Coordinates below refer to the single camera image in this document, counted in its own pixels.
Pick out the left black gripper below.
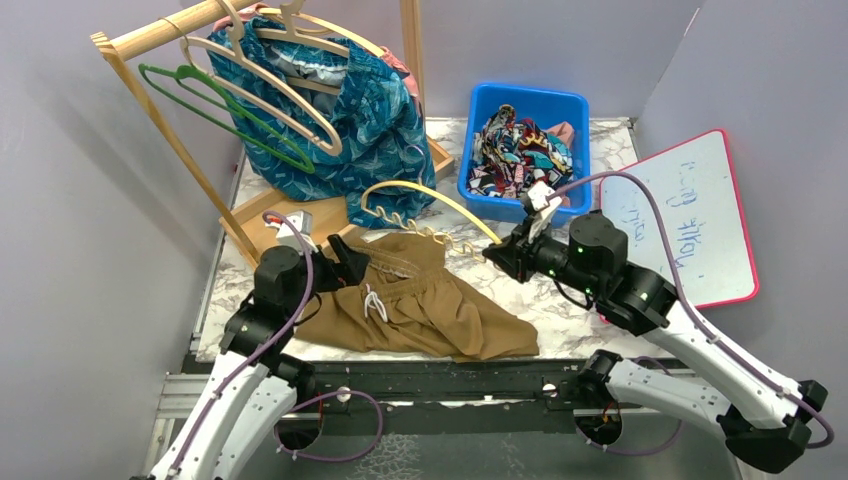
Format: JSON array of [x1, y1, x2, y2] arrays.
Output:
[[286, 234, 370, 318]]

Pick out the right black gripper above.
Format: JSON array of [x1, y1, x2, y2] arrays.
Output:
[[483, 214, 604, 298]]

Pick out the yellow hanger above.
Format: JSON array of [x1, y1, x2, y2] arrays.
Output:
[[360, 180, 502, 263]]

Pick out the mustard brown shorts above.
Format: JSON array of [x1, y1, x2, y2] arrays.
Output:
[[295, 233, 539, 362]]

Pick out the comic print shorts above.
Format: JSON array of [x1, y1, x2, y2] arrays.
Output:
[[466, 104, 575, 199]]

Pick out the beige wooden hanger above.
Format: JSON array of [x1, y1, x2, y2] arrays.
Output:
[[180, 1, 343, 156], [254, 1, 386, 65]]

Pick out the green hanger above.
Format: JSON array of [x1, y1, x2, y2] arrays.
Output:
[[137, 62, 317, 175]]

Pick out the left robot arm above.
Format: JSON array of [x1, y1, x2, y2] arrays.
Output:
[[147, 235, 370, 479]]

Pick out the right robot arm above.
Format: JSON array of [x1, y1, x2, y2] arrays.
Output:
[[483, 213, 828, 474]]

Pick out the teal patterned shorts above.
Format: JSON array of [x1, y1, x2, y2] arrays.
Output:
[[233, 17, 436, 229]]

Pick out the pink floral shorts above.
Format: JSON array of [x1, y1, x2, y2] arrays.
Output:
[[380, 46, 423, 113]]

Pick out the wooden clothes rack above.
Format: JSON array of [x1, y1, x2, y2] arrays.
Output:
[[91, 1, 454, 270]]

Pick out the blue plastic bin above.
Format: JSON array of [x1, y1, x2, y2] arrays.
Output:
[[457, 83, 590, 223]]

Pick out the pink framed whiteboard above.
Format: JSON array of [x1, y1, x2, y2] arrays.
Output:
[[600, 129, 760, 308]]

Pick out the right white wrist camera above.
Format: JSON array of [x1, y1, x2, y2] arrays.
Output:
[[521, 180, 562, 243]]

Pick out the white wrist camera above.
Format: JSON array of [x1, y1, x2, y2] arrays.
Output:
[[262, 210, 317, 252], [521, 180, 562, 243]]

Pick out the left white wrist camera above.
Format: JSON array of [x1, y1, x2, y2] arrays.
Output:
[[262, 210, 317, 252]]

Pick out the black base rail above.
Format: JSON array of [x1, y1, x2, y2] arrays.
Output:
[[274, 359, 616, 446]]

